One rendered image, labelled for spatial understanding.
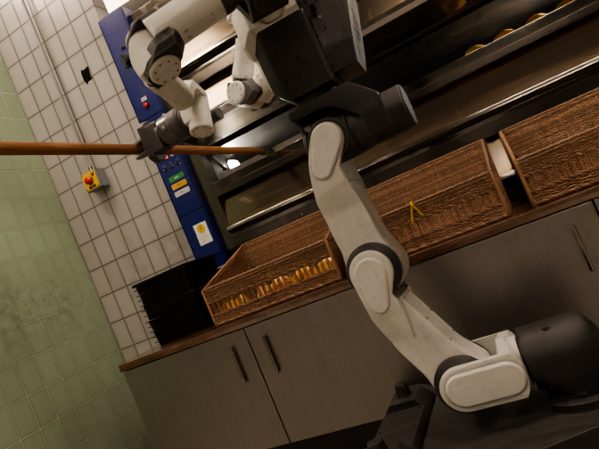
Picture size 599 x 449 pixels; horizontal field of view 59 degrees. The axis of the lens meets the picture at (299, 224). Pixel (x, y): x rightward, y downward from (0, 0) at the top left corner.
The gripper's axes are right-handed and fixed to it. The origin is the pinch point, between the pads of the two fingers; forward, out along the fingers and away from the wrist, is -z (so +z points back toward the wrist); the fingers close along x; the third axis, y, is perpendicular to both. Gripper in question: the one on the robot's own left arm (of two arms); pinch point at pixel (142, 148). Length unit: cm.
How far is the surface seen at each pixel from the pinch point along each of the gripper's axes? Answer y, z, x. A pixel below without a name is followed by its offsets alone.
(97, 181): 74, -98, -25
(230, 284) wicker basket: 40, -21, 48
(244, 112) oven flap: 84, -10, -19
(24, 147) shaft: -41.7, 5.4, 0.7
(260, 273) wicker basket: 42, -7, 48
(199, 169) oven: 87, -47, -8
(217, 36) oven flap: 91, -11, -58
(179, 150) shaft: 18.3, -1.6, 0.5
